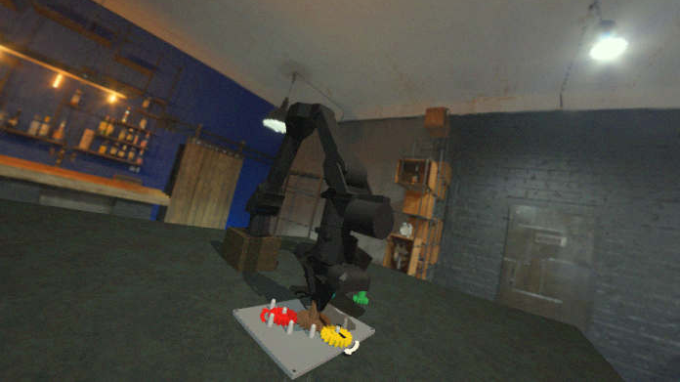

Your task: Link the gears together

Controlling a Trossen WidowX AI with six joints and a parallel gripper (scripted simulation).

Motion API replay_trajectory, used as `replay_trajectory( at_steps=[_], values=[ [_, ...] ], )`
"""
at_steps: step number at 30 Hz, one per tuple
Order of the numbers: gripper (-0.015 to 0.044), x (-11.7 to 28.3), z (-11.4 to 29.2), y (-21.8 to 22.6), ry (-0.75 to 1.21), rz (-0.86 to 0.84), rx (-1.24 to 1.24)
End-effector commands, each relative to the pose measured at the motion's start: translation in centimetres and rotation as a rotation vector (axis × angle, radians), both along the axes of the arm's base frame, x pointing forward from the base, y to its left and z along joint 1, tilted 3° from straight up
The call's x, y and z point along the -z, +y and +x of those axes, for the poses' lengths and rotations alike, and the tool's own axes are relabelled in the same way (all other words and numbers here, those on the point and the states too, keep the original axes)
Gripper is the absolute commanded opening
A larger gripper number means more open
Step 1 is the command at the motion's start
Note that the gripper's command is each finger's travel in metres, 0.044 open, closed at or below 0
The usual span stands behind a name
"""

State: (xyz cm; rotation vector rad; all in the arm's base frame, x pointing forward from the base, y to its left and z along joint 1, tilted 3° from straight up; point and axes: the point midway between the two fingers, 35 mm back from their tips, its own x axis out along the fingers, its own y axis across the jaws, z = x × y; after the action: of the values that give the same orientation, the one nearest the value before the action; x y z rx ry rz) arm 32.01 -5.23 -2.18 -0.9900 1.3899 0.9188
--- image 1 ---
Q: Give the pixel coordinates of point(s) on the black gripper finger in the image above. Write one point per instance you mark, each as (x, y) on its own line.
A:
(310, 277)
(324, 292)

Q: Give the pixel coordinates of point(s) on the orange gear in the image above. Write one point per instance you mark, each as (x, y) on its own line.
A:
(308, 318)

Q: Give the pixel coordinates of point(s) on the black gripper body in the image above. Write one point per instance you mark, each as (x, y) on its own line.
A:
(329, 253)

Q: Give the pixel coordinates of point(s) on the green gear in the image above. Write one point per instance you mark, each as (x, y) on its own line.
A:
(360, 298)

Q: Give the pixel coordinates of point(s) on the yellow gear with black stripe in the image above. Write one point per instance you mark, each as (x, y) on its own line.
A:
(338, 339)

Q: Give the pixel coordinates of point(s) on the red gear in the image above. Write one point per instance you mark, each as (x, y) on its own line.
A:
(281, 318)

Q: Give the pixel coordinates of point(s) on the white curved arrow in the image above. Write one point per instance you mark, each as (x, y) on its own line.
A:
(347, 351)

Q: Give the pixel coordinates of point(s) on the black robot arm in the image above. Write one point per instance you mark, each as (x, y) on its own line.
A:
(350, 203)

